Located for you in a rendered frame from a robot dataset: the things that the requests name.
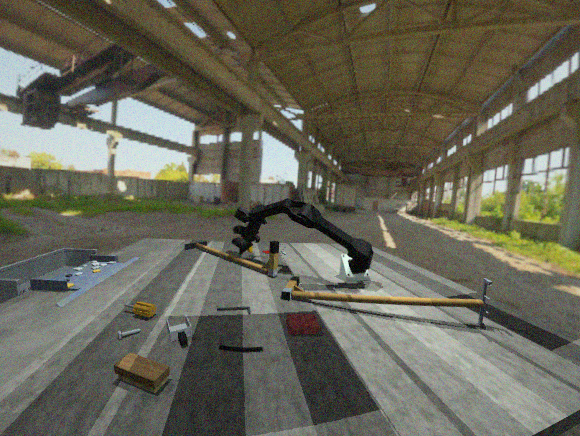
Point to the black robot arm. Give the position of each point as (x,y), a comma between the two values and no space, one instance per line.
(310,217)

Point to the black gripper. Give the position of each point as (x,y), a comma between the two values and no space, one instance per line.
(245,243)

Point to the silver metal bolt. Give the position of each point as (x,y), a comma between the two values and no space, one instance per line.
(127,333)

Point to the brown wooden block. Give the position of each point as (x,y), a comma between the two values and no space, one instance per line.
(142,372)

